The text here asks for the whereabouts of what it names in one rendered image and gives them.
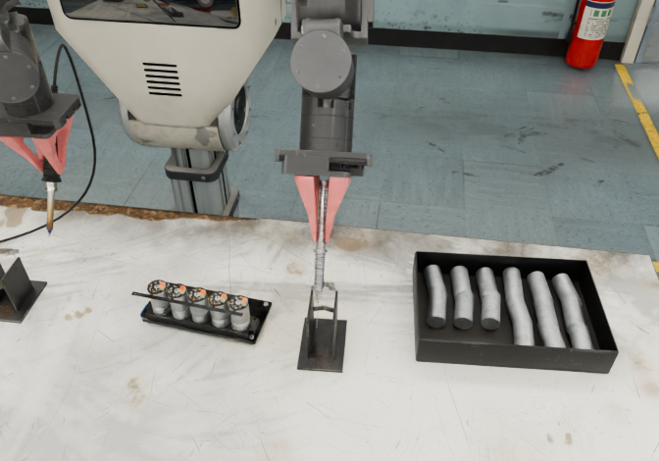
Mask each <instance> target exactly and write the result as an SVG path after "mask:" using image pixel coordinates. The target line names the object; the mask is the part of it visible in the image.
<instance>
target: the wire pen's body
mask: <svg viewBox="0 0 659 461"><path fill-rule="evenodd" d="M328 196H329V190H328V189H319V197H318V217H317V242H316V248H314V252H316V258H315V259H316V260H315V261H316V262H315V276H314V288H315V289H323V288H324V275H325V260H326V259H325V257H326V253H327V252H328V250H327V249H326V243H325V241H326V219H327V208H328Z"/></svg>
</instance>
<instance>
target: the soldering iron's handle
mask: <svg viewBox="0 0 659 461"><path fill-rule="evenodd" d="M51 92H52V93H58V85H51ZM43 157H44V158H43V160H44V161H43V163H44V164H43V165H44V166H43V168H44V169H43V171H44V172H43V177H42V179H41V181H46V182H61V181H62V180H61V178H60V175H58V174H57V172H56V171H55V170H54V169H53V167H52V166H51V165H50V163H49V162H48V160H47V159H46V158H45V156H44V155H43Z"/></svg>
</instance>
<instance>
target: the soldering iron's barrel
mask: <svg viewBox="0 0 659 461"><path fill-rule="evenodd" d="M44 190H45V191H48V196H47V223H46V224H47V227H46V229H47V230H48V231H52V230H53V224H54V223H53V219H54V191H58V187H57V183H56V182H46V183H45V189H44Z"/></svg>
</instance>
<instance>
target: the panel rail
mask: <svg viewBox="0 0 659 461"><path fill-rule="evenodd" d="M131 295H136V296H141V297H146V298H151V299H156V300H161V301H166V302H171V303H175V304H180V305H185V306H190V307H195V308H200V309H205V310H210V311H215V312H220V313H226V314H231V315H235V316H240V317H242V315H243V313H239V312H235V311H236V310H233V311H230V310H225V309H220V308H215V305H214V306H212V307H210V306H205V305H200V304H195V303H194V301H192V302H191V303H190V302H184V301H179V300H174V298H173V297H172V298H171V299H170V298H165V297H160V296H155V295H154V293H151V294H145V293H140V292H135V291H133V292H132V294H131Z"/></svg>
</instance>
